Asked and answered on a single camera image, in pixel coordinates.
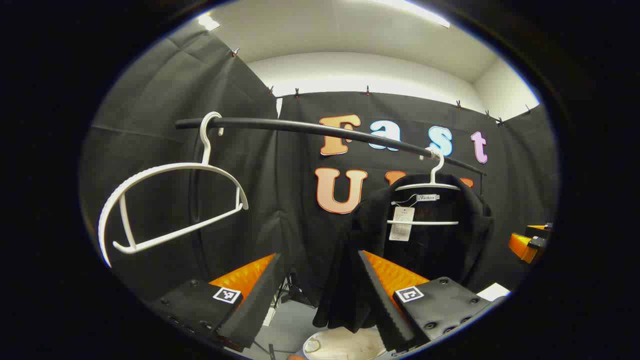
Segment black knit garment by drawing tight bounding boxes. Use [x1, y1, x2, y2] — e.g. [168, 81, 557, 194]
[312, 172, 496, 335]

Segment black backdrop stand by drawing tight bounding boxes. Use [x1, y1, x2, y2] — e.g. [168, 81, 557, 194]
[272, 272, 311, 307]

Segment white hanger holding garment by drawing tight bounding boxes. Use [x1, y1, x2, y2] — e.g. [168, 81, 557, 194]
[387, 150, 461, 226]

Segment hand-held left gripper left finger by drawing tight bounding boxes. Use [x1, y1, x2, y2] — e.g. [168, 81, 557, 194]
[150, 252, 287, 351]

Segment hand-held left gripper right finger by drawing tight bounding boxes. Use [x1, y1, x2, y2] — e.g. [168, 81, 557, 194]
[357, 249, 497, 357]

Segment black backdrop cloth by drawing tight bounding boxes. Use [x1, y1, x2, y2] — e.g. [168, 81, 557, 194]
[80, 30, 561, 321]

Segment empty white plastic hanger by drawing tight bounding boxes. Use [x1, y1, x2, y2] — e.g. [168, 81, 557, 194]
[98, 111, 250, 269]

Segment black clothes rack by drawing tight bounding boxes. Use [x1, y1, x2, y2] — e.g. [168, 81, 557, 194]
[175, 117, 487, 177]

